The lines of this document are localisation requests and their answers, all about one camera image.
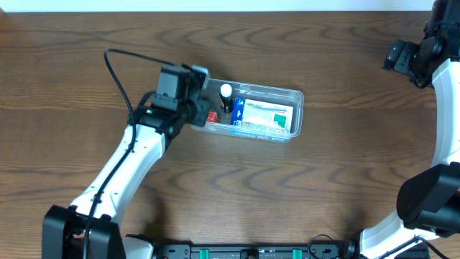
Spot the red Panadol box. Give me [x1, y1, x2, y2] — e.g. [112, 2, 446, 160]
[206, 109, 220, 123]

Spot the small dark bottle white cap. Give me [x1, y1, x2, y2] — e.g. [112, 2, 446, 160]
[219, 83, 234, 114]

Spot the blue medicine box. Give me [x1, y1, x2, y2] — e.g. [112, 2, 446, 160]
[230, 97, 295, 135]

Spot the white green medicine box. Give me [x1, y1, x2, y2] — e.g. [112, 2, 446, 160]
[241, 99, 295, 132]

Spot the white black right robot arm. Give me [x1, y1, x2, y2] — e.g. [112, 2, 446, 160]
[343, 0, 459, 258]

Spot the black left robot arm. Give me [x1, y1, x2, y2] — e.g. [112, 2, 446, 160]
[42, 65, 210, 258]

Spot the clear plastic container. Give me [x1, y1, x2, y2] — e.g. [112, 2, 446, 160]
[193, 78, 304, 142]

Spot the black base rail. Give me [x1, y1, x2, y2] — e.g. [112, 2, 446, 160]
[152, 245, 341, 259]

